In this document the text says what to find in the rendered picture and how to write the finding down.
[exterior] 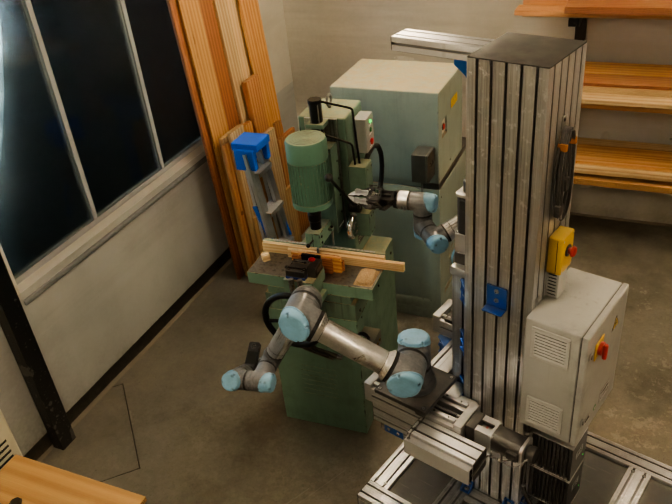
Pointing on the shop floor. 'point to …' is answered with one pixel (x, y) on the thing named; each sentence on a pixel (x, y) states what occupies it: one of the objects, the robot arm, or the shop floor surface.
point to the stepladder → (255, 145)
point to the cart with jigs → (56, 486)
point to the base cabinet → (338, 370)
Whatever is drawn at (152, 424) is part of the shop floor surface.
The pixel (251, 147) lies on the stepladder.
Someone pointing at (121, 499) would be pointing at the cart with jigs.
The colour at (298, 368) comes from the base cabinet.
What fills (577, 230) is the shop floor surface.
